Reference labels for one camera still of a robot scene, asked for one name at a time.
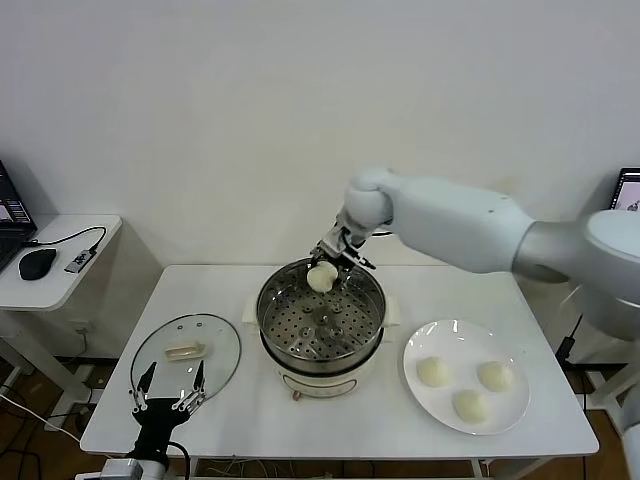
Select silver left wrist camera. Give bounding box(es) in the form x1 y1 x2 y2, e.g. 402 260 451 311
102 458 146 480

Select white floor cable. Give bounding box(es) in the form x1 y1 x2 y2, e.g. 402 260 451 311
0 392 84 444

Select steel steamer pot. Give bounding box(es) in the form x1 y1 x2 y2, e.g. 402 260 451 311
242 294 402 402

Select thin white wires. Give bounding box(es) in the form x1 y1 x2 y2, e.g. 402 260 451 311
204 457 281 479

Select black cable with adapter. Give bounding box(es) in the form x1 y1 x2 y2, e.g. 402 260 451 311
557 312 587 372

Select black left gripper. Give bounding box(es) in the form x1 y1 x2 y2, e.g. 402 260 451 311
129 359 208 459

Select black computer mouse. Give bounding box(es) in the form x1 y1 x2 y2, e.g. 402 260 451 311
18 248 59 282

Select round glass pot lid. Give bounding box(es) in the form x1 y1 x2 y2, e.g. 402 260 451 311
129 313 243 412

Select black usb hub cable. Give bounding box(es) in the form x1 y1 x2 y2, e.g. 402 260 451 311
22 226 108 252

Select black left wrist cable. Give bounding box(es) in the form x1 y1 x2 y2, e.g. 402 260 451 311
167 438 194 480

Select grey usb hub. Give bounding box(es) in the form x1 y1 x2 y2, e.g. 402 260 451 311
64 247 99 275

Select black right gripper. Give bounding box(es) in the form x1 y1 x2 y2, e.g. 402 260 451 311
307 224 377 284

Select white side table with mouse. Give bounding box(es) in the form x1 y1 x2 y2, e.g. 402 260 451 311
0 214 164 402

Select grey laptop with white cable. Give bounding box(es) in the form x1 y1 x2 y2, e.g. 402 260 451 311
610 167 640 212

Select white steamed baozi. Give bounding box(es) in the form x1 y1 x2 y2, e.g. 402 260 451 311
477 360 516 394
416 356 450 388
306 262 337 293
451 388 492 426

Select white round plate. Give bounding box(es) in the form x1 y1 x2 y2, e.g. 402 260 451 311
402 319 531 436

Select black laptop with mouse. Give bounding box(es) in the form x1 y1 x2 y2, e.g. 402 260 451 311
0 159 39 274

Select stainless steel steamer basket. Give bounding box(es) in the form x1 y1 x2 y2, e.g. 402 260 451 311
256 257 388 362

